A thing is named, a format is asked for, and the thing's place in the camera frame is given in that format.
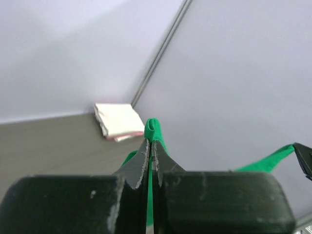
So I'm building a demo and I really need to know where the folded pink t shirt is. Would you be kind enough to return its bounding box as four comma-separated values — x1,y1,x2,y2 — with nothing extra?
106,132,144,142

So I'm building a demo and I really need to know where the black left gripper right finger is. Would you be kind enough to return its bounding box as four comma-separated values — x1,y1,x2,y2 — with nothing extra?
151,141,296,234

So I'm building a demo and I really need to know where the green t shirt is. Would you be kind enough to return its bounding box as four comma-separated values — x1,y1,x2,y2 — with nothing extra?
123,118,294,227

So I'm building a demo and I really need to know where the folded white t shirt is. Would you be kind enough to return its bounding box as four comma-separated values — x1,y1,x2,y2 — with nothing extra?
94,103,144,138

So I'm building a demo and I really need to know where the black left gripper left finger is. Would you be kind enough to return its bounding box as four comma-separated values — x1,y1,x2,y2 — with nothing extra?
0,139,150,234

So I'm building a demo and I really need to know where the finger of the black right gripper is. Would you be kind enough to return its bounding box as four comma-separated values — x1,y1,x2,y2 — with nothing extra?
293,142,312,180

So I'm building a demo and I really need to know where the right aluminium frame post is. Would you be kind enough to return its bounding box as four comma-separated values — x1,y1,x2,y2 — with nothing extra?
131,0,193,108

